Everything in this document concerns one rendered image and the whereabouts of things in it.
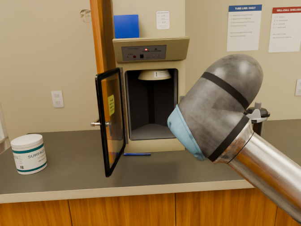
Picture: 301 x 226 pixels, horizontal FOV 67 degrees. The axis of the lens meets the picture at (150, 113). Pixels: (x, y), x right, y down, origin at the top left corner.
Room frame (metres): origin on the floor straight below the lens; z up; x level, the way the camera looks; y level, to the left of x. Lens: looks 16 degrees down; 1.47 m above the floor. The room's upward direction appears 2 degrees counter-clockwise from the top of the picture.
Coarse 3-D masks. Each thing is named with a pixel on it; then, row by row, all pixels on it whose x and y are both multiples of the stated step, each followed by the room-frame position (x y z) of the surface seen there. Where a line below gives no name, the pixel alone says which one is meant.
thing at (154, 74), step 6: (144, 72) 1.14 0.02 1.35; (150, 72) 1.13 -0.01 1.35; (156, 72) 1.12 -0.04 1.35; (162, 72) 1.13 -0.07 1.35; (168, 72) 1.17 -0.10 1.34; (138, 78) 1.17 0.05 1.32; (144, 78) 1.13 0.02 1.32; (150, 78) 1.11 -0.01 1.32; (156, 78) 1.11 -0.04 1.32; (162, 78) 1.12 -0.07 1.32; (168, 78) 1.14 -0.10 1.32
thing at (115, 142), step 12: (96, 84) 0.77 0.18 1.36; (108, 84) 0.89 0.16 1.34; (108, 96) 0.88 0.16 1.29; (108, 108) 0.86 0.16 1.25; (120, 108) 1.04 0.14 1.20; (108, 120) 0.85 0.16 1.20; (120, 120) 1.02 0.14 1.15; (108, 132) 0.83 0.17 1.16; (120, 132) 1.00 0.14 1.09; (108, 144) 0.82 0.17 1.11; (120, 144) 0.99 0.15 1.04
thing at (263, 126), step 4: (268, 112) 0.97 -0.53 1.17; (252, 124) 0.95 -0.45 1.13; (256, 124) 0.94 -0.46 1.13; (260, 124) 0.94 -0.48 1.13; (264, 124) 0.94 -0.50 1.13; (252, 128) 0.95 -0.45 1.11; (256, 128) 0.94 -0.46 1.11; (260, 128) 0.94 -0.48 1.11; (264, 128) 0.94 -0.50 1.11; (256, 132) 0.94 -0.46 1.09; (260, 132) 0.94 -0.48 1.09; (264, 132) 0.95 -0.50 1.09; (264, 136) 0.95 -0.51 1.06
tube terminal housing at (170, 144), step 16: (112, 0) 1.09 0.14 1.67; (128, 0) 1.09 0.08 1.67; (144, 0) 1.09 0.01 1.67; (160, 0) 1.10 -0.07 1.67; (176, 0) 1.10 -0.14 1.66; (144, 16) 1.09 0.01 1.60; (176, 16) 1.10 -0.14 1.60; (144, 32) 1.09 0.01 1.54; (160, 32) 1.10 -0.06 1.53; (176, 32) 1.10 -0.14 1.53; (128, 64) 1.09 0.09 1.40; (144, 64) 1.09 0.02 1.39; (160, 64) 1.10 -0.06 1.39; (176, 64) 1.10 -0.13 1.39; (128, 128) 1.10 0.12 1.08; (128, 144) 1.09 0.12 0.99; (144, 144) 1.09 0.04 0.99; (160, 144) 1.10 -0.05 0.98; (176, 144) 1.10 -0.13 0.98
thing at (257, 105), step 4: (256, 104) 0.98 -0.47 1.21; (260, 104) 0.97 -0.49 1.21; (248, 108) 1.00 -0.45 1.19; (252, 108) 0.99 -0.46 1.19; (256, 108) 0.97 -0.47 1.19; (260, 108) 0.97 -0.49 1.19; (248, 112) 0.97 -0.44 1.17; (252, 112) 0.96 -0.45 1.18; (260, 112) 0.94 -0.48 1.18; (264, 112) 0.94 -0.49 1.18
